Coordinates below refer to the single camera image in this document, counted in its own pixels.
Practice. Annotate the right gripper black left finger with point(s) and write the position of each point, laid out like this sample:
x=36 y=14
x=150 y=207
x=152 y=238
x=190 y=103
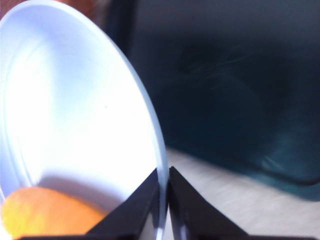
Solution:
x=135 y=212

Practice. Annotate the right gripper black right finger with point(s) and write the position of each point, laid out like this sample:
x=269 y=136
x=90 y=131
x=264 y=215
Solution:
x=192 y=215

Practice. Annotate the dark rectangular tray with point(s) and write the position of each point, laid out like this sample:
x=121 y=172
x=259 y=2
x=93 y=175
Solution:
x=225 y=100

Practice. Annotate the blue round plate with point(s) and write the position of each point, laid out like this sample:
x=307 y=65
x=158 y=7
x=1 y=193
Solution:
x=75 y=100

